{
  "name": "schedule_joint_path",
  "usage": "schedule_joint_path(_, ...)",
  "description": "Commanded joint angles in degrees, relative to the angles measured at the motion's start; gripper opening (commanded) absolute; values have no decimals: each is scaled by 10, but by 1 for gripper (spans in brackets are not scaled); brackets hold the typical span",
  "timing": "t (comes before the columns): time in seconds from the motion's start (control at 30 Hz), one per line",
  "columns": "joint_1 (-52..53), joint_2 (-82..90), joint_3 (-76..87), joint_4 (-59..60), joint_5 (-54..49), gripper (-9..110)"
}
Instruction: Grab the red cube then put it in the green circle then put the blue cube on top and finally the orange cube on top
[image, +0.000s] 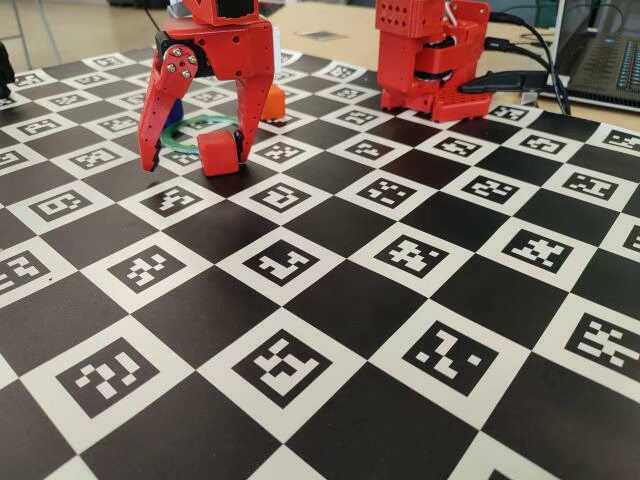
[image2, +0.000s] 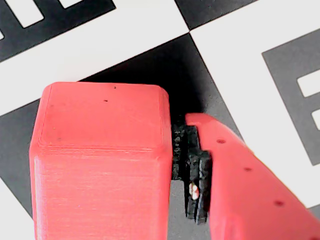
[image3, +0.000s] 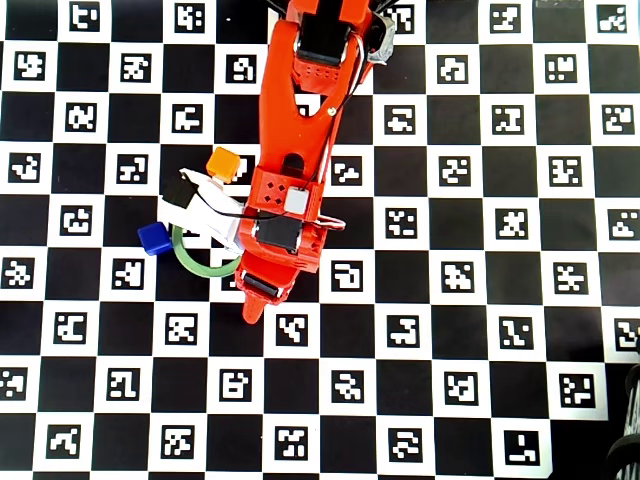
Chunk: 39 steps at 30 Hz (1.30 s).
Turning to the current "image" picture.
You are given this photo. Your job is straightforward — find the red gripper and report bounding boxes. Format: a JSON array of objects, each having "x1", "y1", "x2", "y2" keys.
[{"x1": 138, "y1": 20, "x2": 275, "y2": 173}]

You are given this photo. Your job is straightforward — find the red cube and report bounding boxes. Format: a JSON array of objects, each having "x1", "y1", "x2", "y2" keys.
[{"x1": 197, "y1": 130, "x2": 242, "y2": 177}]

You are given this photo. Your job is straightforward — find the orange cube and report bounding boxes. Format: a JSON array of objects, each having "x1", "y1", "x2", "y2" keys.
[{"x1": 259, "y1": 84, "x2": 286, "y2": 121}]

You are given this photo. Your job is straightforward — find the red robot arm with base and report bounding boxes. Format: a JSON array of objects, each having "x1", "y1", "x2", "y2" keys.
[{"x1": 182, "y1": 0, "x2": 494, "y2": 124}]

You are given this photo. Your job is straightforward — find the small printed marker sheet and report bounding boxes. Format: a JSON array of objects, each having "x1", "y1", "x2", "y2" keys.
[{"x1": 294, "y1": 29, "x2": 346, "y2": 41}]

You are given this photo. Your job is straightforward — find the grey metal leg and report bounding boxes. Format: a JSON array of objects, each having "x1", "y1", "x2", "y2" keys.
[{"x1": 12, "y1": 0, "x2": 34, "y2": 71}]

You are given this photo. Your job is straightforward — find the black bulky object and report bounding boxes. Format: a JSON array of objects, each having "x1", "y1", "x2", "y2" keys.
[{"x1": 0, "y1": 42, "x2": 16, "y2": 99}]

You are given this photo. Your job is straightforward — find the black white marker checkerboard mat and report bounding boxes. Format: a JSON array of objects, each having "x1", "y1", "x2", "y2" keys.
[{"x1": 0, "y1": 42, "x2": 640, "y2": 480}]

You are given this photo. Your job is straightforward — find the thick black power connector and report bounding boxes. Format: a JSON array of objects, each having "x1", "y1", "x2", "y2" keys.
[{"x1": 458, "y1": 70, "x2": 569, "y2": 96}]

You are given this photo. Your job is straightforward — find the dark laptop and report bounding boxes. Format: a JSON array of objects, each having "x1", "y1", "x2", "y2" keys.
[{"x1": 549, "y1": 0, "x2": 640, "y2": 111}]

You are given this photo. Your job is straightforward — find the green ring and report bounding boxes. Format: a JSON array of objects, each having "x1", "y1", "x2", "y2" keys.
[{"x1": 160, "y1": 113, "x2": 241, "y2": 155}]

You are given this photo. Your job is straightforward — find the black cable with usb plug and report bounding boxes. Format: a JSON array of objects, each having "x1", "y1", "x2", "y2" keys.
[{"x1": 483, "y1": 37, "x2": 566, "y2": 101}]

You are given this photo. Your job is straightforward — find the black cable with slim plug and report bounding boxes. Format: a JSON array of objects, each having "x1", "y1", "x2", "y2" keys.
[{"x1": 488, "y1": 12, "x2": 572, "y2": 116}]

